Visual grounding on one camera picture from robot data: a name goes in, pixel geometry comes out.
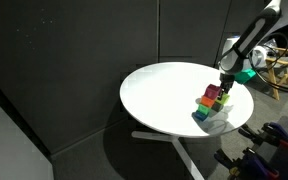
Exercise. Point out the green block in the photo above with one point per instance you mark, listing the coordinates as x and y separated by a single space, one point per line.
203 109

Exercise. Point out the pink block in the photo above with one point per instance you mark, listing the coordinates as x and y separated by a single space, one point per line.
212 91

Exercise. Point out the clear plastic bag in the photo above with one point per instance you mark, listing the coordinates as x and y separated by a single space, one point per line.
273 44

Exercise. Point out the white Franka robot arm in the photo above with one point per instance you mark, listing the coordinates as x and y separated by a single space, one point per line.
250 36

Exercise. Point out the teal camera mount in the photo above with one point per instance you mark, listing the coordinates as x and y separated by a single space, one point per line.
245 76

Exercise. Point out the yellow block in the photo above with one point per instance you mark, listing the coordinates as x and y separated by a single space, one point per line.
224 99

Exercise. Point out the purple clamp with orange tips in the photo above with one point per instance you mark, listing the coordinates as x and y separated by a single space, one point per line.
279 132

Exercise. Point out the wooden chair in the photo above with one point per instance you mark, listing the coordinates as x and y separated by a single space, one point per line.
277 90

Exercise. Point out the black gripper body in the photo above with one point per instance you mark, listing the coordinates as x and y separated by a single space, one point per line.
227 80

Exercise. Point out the orange block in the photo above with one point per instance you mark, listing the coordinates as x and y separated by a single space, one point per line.
207 101

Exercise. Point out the white table base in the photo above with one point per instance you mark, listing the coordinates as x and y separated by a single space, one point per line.
180 150

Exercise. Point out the blue block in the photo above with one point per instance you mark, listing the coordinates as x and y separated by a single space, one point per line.
200 115

